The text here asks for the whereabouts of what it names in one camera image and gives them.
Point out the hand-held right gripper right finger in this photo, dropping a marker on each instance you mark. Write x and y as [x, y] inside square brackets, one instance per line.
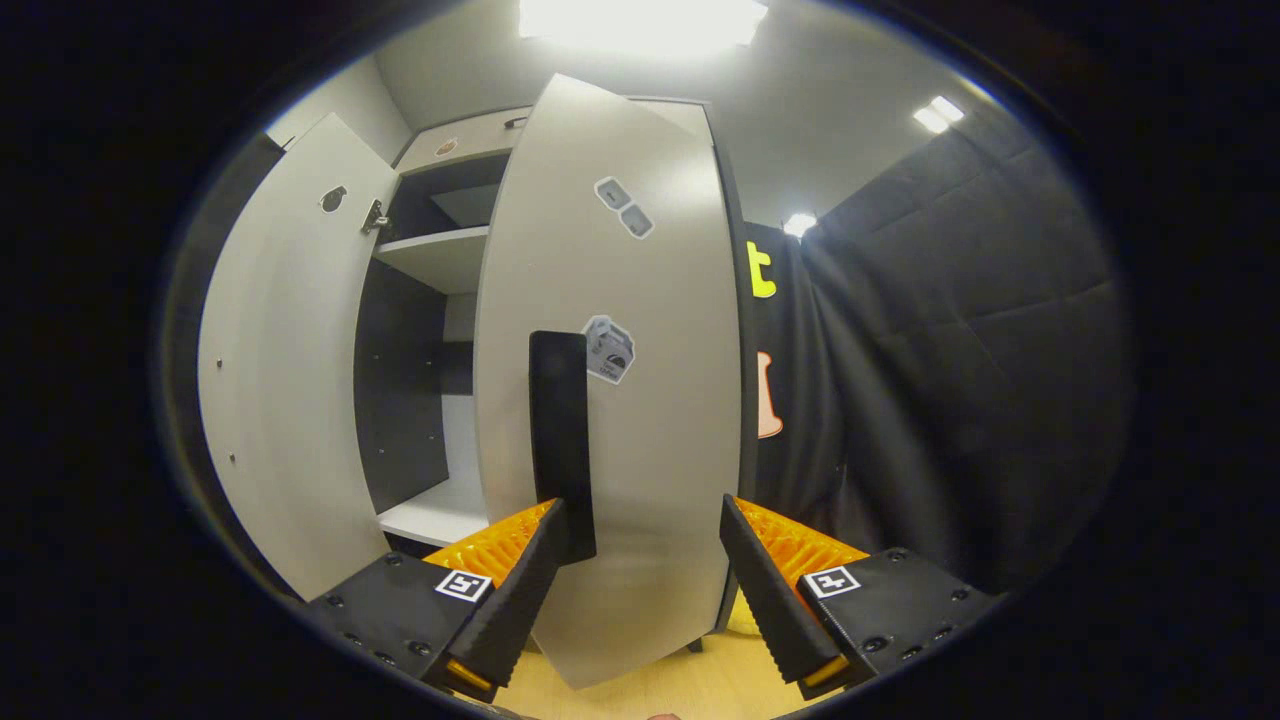
[765, 590]

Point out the yellow textured toy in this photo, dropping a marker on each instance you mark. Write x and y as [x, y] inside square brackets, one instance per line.
[745, 616]

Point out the grey cabinet door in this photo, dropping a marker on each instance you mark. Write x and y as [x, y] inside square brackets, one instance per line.
[650, 450]
[290, 380]

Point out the metal door hinge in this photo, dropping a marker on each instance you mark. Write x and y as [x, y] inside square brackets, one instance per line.
[375, 217]

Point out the black backdrop cloth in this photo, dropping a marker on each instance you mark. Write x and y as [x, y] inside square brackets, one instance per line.
[950, 380]

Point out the large ceiling light panel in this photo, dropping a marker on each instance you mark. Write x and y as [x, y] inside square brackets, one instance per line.
[640, 22]

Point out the double ceiling light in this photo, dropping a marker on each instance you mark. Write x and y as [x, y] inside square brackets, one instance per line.
[938, 114]

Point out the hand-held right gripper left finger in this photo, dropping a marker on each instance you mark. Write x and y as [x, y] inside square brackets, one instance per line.
[520, 600]

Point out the grey white cabinet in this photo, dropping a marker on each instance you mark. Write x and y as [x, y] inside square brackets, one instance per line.
[440, 255]

